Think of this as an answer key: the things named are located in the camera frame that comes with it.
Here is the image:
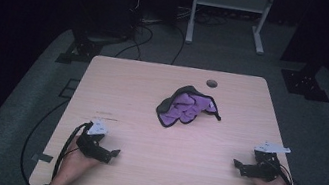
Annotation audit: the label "white metal stand frame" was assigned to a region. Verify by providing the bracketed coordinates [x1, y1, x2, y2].
[184, 0, 278, 58]

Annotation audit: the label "person's left hand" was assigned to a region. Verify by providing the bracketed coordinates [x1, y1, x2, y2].
[50, 133, 105, 185]

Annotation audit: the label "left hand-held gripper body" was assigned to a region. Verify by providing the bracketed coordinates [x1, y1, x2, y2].
[74, 116, 119, 165]

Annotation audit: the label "grey round table grommet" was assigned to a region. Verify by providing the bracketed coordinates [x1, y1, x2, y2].
[205, 77, 219, 90]

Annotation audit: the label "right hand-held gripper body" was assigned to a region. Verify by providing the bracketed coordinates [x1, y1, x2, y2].
[240, 138, 292, 185]

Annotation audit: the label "grey tape strip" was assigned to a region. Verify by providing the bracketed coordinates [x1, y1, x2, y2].
[30, 151, 55, 165]

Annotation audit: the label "left hand-held gripper cable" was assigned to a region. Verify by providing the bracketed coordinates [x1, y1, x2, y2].
[50, 116, 95, 185]

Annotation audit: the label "black floor cable loop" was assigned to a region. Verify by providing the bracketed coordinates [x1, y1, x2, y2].
[15, 93, 72, 185]

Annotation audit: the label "black stand with flat base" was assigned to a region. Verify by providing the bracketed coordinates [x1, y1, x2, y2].
[54, 0, 142, 75]

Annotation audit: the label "purple and black cloth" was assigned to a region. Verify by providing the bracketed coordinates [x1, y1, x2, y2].
[153, 80, 228, 137]

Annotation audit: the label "black post on square base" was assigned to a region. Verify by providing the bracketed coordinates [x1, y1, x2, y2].
[273, 0, 329, 105]

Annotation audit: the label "black cables on floor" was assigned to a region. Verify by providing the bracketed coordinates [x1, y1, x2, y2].
[113, 0, 231, 76]

